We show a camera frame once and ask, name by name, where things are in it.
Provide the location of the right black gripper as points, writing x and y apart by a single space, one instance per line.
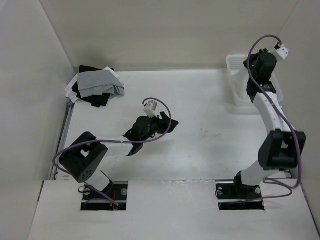
256 56

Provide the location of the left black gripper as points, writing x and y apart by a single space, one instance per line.
161 122

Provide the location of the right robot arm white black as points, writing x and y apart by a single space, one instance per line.
283 146

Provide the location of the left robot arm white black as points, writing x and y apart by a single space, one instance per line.
82 162

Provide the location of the black folded tank top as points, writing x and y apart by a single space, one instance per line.
94 100

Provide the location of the grey folded tank top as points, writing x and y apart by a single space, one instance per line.
97 83

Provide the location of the white folded tank top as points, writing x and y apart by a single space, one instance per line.
71 96

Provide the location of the white plastic mesh basket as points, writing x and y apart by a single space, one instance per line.
242 86

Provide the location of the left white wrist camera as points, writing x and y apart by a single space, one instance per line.
150 109

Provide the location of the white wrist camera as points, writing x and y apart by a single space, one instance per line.
281 52
150 109

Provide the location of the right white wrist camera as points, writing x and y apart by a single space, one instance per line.
281 52

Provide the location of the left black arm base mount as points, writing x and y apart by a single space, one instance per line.
93 201

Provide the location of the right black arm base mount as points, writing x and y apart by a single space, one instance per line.
231 198

